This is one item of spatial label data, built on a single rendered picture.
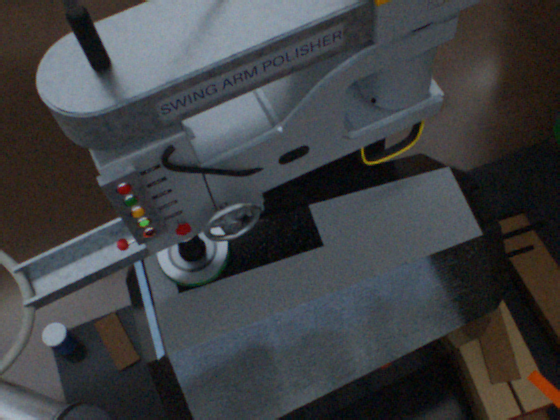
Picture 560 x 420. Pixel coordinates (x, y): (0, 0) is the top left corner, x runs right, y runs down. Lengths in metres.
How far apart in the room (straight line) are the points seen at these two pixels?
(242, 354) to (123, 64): 0.98
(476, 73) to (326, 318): 1.89
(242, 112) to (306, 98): 0.16
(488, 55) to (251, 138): 2.24
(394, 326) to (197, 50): 1.10
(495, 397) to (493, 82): 1.62
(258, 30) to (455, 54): 2.36
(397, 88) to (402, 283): 0.62
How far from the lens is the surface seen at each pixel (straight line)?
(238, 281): 2.07
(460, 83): 3.56
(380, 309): 2.10
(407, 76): 1.72
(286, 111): 1.61
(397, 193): 2.18
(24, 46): 4.11
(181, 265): 2.08
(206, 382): 2.08
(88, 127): 1.39
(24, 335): 1.91
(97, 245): 1.97
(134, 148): 1.47
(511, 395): 2.67
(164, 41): 1.42
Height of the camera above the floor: 2.75
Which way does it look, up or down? 66 degrees down
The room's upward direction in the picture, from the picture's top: 10 degrees counter-clockwise
